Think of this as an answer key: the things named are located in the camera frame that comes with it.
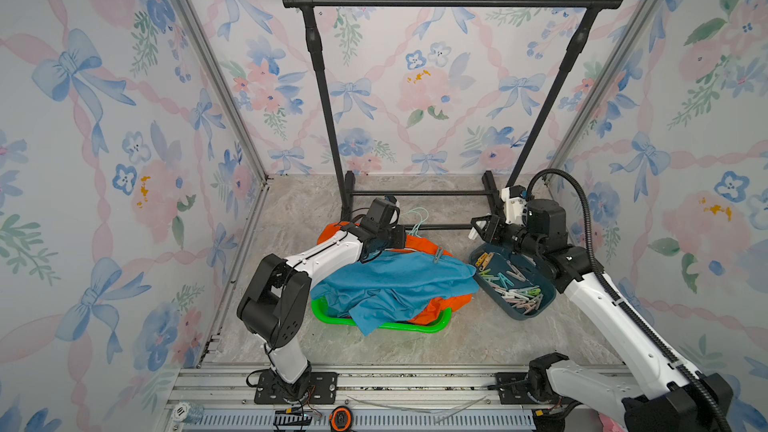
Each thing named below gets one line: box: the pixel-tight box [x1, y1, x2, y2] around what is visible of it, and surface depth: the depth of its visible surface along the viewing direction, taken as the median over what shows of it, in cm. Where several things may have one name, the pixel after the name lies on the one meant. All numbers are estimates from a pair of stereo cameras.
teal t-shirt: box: [310, 249, 479, 337], surface depth 80 cm
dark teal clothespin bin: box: [468, 242, 557, 321], surface depth 91 cm
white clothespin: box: [468, 220, 487, 240], surface depth 75 cm
